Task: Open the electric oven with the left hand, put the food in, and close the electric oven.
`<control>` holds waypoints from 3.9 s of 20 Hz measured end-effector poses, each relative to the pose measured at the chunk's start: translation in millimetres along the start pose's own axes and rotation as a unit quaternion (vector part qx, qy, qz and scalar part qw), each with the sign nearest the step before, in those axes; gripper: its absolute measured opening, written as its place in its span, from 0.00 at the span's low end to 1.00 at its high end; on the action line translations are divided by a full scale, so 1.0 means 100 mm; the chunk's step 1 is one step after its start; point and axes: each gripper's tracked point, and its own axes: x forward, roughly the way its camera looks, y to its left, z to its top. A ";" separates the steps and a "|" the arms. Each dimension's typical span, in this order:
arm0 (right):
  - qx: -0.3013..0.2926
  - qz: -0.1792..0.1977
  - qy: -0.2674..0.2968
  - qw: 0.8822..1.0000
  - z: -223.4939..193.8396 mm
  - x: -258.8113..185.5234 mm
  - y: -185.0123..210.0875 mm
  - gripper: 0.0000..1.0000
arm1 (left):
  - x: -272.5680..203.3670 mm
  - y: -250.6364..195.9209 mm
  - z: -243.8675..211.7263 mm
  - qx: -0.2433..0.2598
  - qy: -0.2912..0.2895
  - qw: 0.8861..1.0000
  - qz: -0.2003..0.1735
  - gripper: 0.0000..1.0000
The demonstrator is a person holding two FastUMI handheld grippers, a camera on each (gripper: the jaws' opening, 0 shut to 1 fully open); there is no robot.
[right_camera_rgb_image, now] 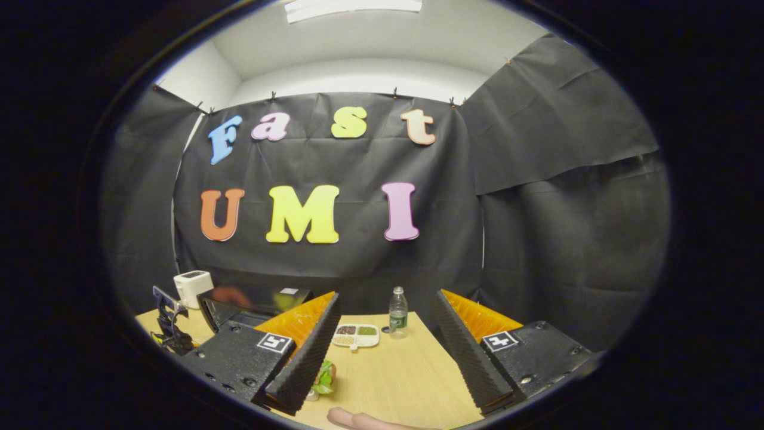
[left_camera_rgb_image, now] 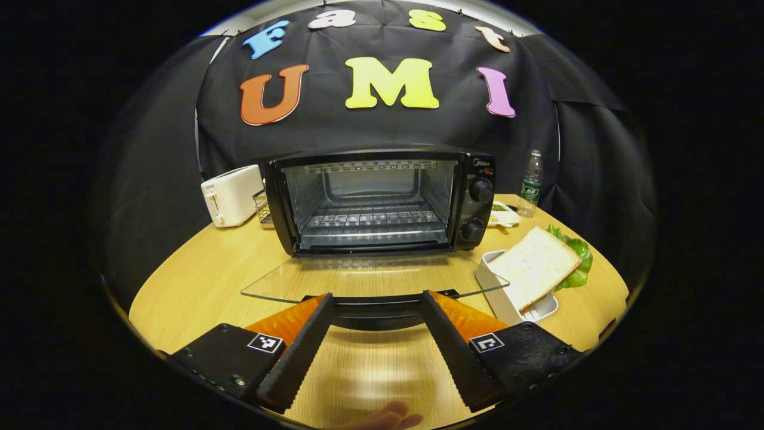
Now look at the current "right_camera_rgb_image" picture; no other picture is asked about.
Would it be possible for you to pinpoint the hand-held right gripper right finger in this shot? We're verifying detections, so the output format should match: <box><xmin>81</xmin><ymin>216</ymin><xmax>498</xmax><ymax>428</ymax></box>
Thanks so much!
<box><xmin>433</xmin><ymin>289</ymin><xmax>599</xmax><ymax>414</ymax></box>

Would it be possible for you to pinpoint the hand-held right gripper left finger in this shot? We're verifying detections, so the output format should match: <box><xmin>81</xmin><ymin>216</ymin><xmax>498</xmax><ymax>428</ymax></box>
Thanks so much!
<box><xmin>179</xmin><ymin>291</ymin><xmax>343</xmax><ymax>417</ymax></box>

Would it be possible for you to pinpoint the sandwich with green lettuce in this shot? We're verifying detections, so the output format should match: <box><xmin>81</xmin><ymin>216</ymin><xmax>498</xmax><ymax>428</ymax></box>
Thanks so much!
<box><xmin>310</xmin><ymin>360</ymin><xmax>337</xmax><ymax>396</ymax></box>

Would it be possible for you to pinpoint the black electric oven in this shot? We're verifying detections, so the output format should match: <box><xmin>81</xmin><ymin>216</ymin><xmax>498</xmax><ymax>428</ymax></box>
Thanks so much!
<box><xmin>197</xmin><ymin>285</ymin><xmax>313</xmax><ymax>334</ymax></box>

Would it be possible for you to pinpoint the white toaster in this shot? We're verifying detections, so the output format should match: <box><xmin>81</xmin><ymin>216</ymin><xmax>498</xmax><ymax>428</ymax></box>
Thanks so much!
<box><xmin>173</xmin><ymin>270</ymin><xmax>214</xmax><ymax>310</ymax></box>

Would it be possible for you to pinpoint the white compartment tray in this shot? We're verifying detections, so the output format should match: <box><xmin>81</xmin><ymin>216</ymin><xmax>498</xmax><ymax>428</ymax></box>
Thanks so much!
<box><xmin>332</xmin><ymin>323</ymin><xmax>380</xmax><ymax>351</ymax></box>

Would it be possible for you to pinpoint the clear plastic water bottle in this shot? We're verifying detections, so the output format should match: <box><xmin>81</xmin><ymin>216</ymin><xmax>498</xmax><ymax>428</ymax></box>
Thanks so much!
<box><xmin>389</xmin><ymin>286</ymin><xmax>409</xmax><ymax>339</ymax></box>

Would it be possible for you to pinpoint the black backdrop cloth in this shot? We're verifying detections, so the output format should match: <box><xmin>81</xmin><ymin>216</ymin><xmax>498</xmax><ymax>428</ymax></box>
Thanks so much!
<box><xmin>101</xmin><ymin>33</ymin><xmax>672</xmax><ymax>353</ymax></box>

